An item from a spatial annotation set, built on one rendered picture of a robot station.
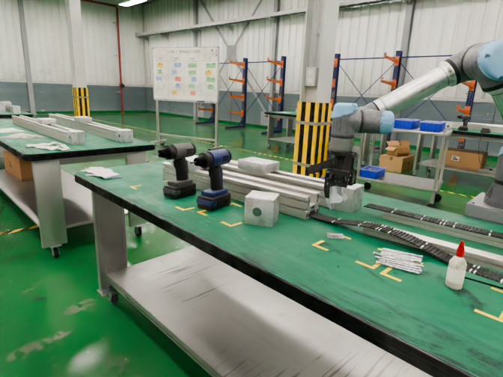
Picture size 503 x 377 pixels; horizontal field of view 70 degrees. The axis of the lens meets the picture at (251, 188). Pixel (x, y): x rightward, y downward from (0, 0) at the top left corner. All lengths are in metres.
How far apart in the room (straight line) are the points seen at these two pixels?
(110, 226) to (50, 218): 0.84
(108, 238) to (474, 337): 1.72
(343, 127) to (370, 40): 8.83
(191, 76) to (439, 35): 5.40
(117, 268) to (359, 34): 8.97
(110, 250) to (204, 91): 5.24
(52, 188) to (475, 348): 2.53
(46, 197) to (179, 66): 5.02
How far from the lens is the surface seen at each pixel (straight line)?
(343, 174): 1.21
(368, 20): 10.15
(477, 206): 1.62
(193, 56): 7.19
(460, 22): 9.27
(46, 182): 2.78
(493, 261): 1.17
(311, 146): 4.69
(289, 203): 1.32
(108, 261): 2.15
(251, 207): 1.20
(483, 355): 0.82
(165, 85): 7.56
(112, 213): 2.06
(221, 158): 1.33
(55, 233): 2.89
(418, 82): 1.41
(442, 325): 0.86
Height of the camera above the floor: 1.22
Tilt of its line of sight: 15 degrees down
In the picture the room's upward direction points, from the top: 2 degrees clockwise
